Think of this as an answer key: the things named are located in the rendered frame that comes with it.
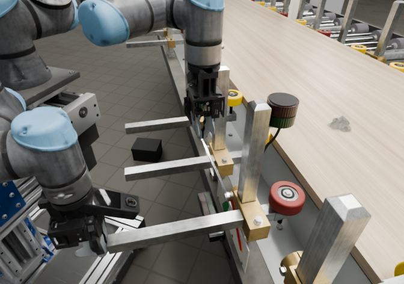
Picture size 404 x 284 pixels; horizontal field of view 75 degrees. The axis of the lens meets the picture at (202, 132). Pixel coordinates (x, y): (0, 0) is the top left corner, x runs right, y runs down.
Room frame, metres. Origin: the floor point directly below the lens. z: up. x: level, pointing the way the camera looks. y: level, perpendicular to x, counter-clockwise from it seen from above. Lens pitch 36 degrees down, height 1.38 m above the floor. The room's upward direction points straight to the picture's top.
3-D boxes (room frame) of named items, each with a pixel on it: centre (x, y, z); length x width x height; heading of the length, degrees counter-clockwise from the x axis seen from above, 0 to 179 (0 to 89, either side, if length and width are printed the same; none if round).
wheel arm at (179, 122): (0.87, 0.08, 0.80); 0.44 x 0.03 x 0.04; 103
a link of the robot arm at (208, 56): (0.55, -0.01, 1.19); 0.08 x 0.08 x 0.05
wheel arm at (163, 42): (1.84, 0.30, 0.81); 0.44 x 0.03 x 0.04; 103
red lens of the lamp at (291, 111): (0.45, -0.16, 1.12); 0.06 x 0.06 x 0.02
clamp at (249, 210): (0.42, -0.12, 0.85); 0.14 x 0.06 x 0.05; 13
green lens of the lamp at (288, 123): (0.45, -0.16, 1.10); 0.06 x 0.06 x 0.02
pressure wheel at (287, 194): (0.42, -0.20, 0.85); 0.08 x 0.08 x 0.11
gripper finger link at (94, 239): (0.30, 0.21, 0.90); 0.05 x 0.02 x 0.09; 13
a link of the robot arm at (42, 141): (0.32, 0.24, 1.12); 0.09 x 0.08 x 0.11; 110
